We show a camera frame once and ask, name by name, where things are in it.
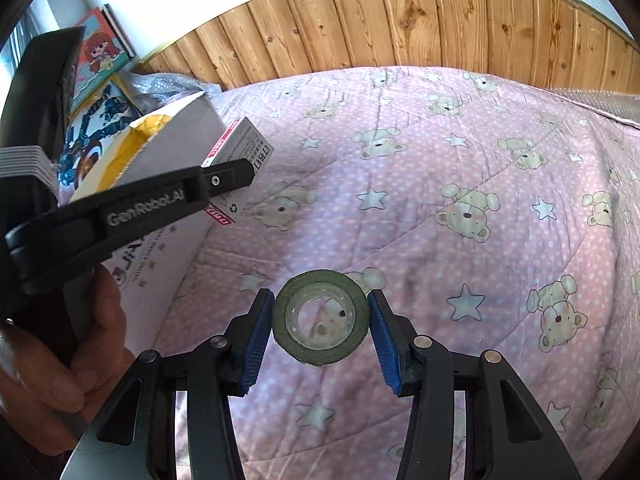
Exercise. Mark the person's left hand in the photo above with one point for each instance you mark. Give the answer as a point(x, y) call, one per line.
point(50, 385)

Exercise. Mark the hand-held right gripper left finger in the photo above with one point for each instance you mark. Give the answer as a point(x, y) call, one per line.
point(257, 340)

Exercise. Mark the wooden headboard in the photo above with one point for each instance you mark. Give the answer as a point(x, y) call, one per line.
point(400, 20)

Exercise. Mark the small red and white carton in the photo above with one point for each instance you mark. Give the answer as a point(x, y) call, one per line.
point(245, 142)

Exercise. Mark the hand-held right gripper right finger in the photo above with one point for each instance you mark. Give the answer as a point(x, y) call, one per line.
point(385, 340)

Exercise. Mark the pink bear print blanket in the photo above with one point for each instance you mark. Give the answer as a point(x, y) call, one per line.
point(450, 310)

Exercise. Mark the white cardboard box yellow tape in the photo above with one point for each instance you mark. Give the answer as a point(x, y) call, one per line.
point(185, 130)

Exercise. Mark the cartoon girl picture box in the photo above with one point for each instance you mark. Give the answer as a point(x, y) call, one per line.
point(100, 55)

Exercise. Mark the green tape roll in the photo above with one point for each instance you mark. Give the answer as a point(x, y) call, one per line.
point(285, 330)

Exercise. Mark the bubble wrap sheet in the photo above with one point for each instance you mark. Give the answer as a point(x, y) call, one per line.
point(605, 107)
point(165, 87)

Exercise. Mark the robot picture box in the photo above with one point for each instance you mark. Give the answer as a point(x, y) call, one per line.
point(85, 135)

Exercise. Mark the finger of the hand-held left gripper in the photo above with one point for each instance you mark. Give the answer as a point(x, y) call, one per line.
point(150, 210)

